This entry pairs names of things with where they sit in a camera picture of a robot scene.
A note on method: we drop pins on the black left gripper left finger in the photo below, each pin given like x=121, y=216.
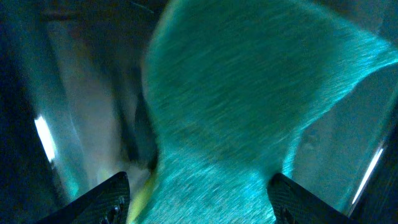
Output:
x=107, y=203

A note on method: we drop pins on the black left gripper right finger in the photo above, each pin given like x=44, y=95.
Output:
x=293, y=204

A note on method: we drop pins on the black rectangular tray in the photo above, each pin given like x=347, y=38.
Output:
x=73, y=103

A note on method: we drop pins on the green scrub sponge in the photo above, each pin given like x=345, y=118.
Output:
x=230, y=87

